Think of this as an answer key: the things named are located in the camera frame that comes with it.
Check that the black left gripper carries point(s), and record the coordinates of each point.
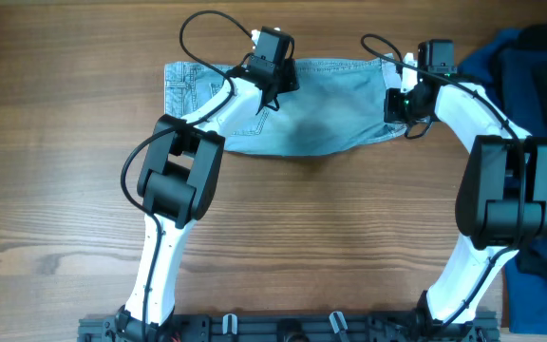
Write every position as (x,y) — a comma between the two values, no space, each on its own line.
(291,79)

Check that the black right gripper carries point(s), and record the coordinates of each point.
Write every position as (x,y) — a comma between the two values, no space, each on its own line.
(393,112)

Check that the light blue denim shorts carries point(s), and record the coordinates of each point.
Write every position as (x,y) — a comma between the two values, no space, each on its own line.
(339,105)

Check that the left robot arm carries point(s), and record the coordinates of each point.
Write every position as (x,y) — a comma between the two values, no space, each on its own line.
(177,183)

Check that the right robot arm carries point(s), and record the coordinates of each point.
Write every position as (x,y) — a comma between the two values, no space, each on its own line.
(500,208)

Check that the blue cloth garment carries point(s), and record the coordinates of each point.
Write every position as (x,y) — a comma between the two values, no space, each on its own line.
(527,294)

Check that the right white rail clip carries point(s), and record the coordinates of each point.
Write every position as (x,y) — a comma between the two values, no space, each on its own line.
(339,326)

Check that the white rail clip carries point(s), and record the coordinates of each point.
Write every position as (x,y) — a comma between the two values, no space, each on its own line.
(339,326)
(229,324)

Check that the left white rail clip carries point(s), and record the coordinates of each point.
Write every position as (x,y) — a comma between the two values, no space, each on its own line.
(229,324)

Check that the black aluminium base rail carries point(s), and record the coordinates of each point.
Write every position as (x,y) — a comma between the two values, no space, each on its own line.
(374,327)

